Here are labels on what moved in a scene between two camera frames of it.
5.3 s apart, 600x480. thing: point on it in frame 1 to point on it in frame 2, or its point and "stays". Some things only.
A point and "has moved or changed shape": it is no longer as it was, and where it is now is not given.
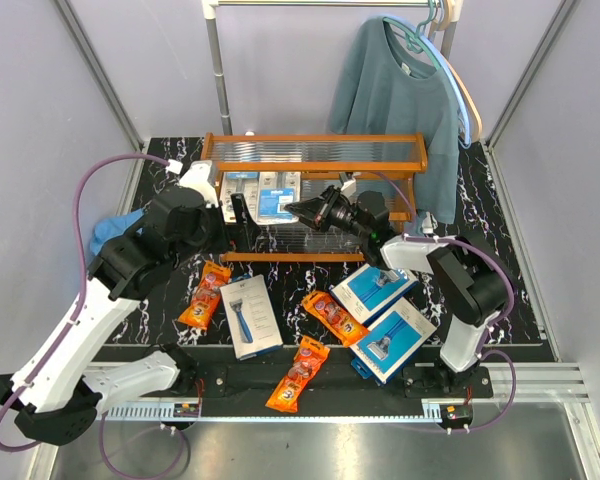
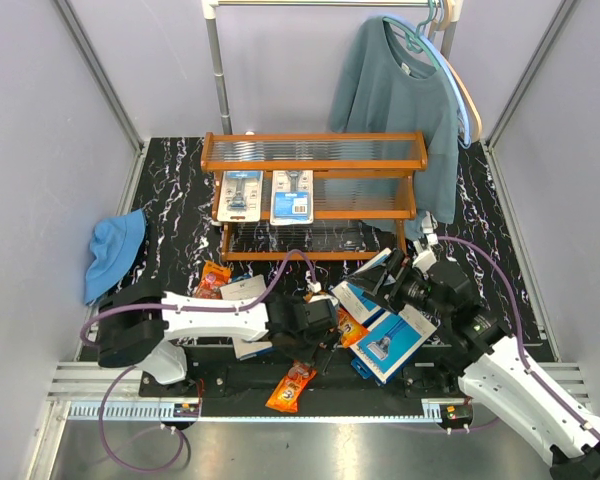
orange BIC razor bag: [337, 321] stays
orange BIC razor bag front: [310, 355] stays
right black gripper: [316, 212] to [374, 277]
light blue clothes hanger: [444, 58] stays
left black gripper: [239, 237] to [314, 354]
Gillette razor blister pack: [276, 190] has moved or changed shape
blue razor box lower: [391, 342] stays
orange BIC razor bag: [215, 277] stays
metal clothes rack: [452, 9] stays
